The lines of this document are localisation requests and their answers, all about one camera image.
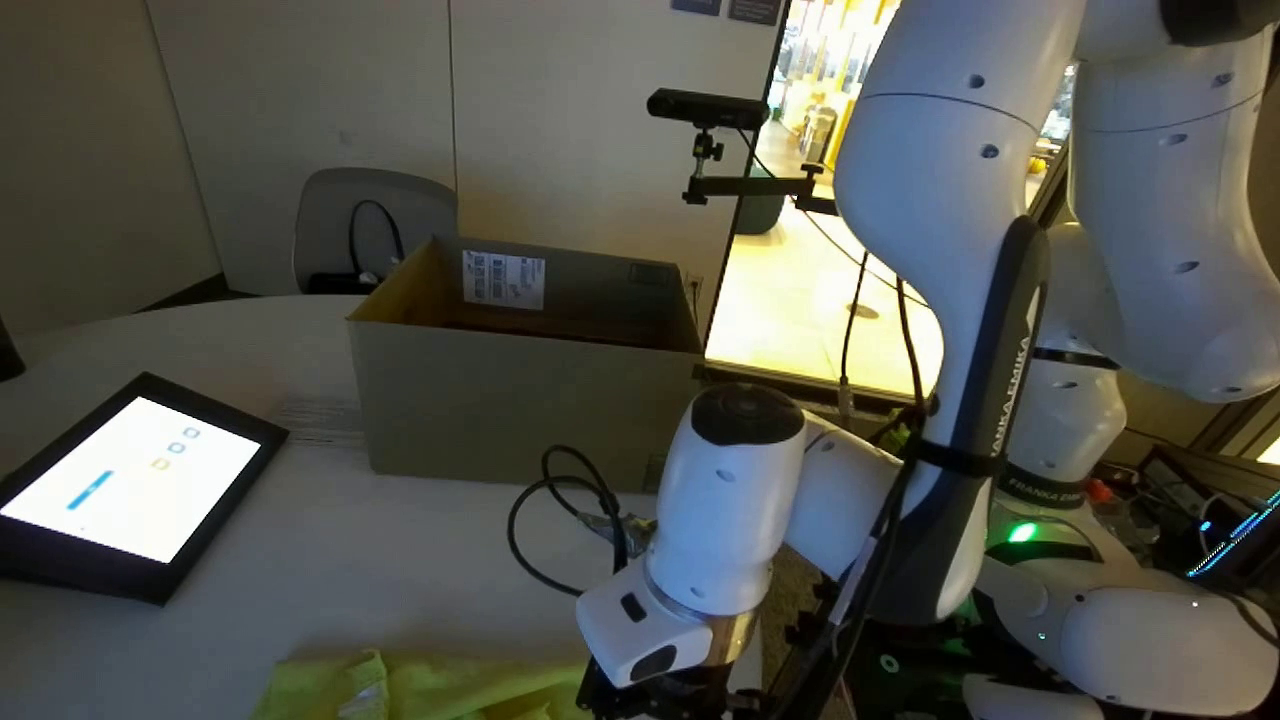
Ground grey chair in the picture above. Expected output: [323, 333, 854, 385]
[291, 165, 458, 296]

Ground yellow-green towel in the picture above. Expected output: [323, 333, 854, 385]
[250, 644, 598, 720]

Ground black tablet with lit screen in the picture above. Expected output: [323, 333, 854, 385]
[0, 373, 291, 610]

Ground black table cable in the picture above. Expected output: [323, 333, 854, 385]
[505, 442, 658, 601]

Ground dark electronics with blue light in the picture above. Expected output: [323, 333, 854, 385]
[1135, 443, 1280, 592]

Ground brown cardboard box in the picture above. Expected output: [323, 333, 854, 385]
[347, 237, 709, 496]

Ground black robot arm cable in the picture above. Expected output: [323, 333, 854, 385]
[764, 237, 937, 720]

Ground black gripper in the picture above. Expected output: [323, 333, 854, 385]
[573, 655, 770, 720]

